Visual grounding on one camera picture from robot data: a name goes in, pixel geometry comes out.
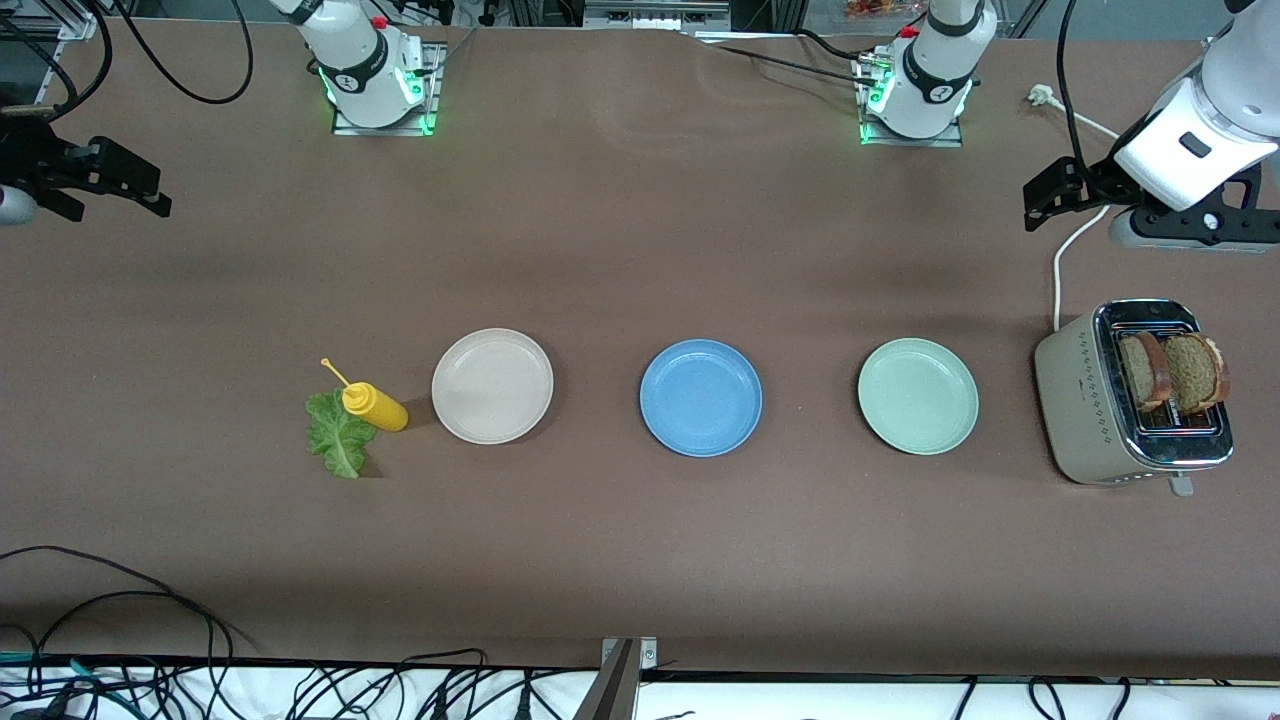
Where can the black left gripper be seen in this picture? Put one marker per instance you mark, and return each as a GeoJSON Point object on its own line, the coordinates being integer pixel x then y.
{"type": "Point", "coordinates": [1096, 181]}

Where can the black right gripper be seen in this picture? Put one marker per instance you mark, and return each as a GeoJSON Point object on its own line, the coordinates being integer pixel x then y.
{"type": "Point", "coordinates": [38, 160]}

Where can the brown bread slice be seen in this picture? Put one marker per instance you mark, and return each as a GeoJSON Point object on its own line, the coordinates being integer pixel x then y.
{"type": "Point", "coordinates": [1140, 370]}
{"type": "Point", "coordinates": [1195, 375]}

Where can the green lettuce leaf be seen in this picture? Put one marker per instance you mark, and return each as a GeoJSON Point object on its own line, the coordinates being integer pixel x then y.
{"type": "Point", "coordinates": [340, 440]}

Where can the yellow squeeze bottle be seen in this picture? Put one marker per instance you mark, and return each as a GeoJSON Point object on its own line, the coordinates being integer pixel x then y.
{"type": "Point", "coordinates": [378, 408]}

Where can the blue plate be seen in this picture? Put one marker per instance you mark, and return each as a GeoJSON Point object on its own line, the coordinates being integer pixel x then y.
{"type": "Point", "coordinates": [700, 398]}

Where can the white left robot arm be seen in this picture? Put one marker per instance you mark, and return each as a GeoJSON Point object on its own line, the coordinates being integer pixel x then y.
{"type": "Point", "coordinates": [935, 80]}

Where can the pale green plate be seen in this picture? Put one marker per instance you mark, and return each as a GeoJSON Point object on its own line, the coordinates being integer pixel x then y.
{"type": "Point", "coordinates": [918, 397]}

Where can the beige plate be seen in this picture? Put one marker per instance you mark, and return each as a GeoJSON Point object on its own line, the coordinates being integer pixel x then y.
{"type": "Point", "coordinates": [492, 386]}

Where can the beige and chrome toaster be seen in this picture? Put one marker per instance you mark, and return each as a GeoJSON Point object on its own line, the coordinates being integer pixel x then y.
{"type": "Point", "coordinates": [1075, 400]}

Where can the orange snack packet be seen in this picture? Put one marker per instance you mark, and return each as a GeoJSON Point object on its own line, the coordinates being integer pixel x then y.
{"type": "Point", "coordinates": [870, 8]}

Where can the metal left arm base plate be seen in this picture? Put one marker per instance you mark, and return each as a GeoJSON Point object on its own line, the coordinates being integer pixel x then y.
{"type": "Point", "coordinates": [950, 140]}

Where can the aluminium frame profile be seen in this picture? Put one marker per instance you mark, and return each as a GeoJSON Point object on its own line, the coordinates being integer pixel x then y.
{"type": "Point", "coordinates": [70, 25]}

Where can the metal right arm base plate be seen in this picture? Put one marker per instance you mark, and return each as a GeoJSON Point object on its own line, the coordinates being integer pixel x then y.
{"type": "Point", "coordinates": [437, 80]}

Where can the metal frame block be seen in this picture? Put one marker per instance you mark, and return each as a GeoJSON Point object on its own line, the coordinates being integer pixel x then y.
{"type": "Point", "coordinates": [650, 15]}

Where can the metal table edge bracket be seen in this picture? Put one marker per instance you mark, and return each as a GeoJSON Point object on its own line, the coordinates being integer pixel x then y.
{"type": "Point", "coordinates": [648, 652]}

